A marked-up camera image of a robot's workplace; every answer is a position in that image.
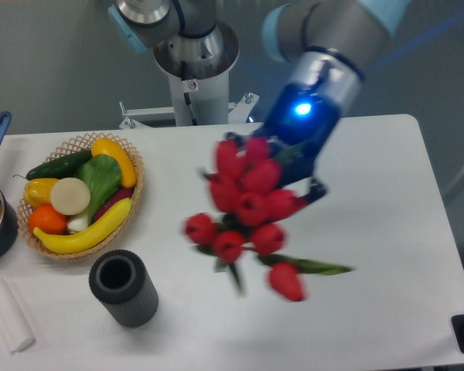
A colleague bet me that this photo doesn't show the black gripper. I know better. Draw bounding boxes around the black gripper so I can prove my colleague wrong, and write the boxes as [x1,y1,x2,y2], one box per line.
[223,83,340,203]

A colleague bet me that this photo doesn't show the red tulip bouquet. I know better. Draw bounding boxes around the red tulip bouquet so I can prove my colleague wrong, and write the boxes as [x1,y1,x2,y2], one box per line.
[183,136,352,302]

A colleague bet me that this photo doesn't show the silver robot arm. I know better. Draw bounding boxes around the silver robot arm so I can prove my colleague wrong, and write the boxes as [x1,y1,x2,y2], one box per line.
[107,1,408,203]

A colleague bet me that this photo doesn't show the dark grey ribbed vase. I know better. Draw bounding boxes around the dark grey ribbed vase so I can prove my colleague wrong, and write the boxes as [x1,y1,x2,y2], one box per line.
[88,250,159,328]

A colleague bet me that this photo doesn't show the purple eggplant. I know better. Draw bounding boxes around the purple eggplant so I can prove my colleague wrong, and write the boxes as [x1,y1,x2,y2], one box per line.
[92,188,133,223]

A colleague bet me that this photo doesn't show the yellow squash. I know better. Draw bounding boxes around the yellow squash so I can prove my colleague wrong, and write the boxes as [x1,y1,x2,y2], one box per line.
[91,137,137,188]

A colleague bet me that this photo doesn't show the green lettuce leaf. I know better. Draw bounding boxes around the green lettuce leaf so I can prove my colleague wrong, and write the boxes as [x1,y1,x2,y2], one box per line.
[74,155,121,222]

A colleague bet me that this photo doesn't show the woven wicker basket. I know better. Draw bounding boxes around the woven wicker basket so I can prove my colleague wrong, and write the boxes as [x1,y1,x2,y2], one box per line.
[16,132,145,259]

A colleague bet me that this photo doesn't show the yellow banana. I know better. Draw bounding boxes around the yellow banana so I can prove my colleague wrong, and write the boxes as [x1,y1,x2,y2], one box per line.
[33,198,132,255]

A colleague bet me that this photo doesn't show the green cucumber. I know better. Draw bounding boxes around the green cucumber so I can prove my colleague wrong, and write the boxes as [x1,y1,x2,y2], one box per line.
[14,150,92,181]

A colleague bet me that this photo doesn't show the beige round disc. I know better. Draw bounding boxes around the beige round disc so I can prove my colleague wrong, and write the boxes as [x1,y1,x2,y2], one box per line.
[49,178,90,216]

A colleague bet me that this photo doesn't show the white garlic bulb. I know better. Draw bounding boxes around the white garlic bulb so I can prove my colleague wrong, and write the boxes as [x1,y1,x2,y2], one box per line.
[67,211,90,234]

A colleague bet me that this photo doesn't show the yellow bell pepper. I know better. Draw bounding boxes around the yellow bell pepper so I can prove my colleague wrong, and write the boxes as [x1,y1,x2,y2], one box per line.
[23,178,59,208]

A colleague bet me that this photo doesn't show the orange fruit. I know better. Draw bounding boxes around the orange fruit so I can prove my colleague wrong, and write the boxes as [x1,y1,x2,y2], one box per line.
[28,205,67,235]

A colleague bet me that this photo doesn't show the white rolled cloth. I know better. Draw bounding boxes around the white rolled cloth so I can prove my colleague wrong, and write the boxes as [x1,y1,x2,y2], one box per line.
[0,278,36,354]

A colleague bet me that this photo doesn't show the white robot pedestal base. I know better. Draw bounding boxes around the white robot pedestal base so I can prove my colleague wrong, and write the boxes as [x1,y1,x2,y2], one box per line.
[119,72,260,129]

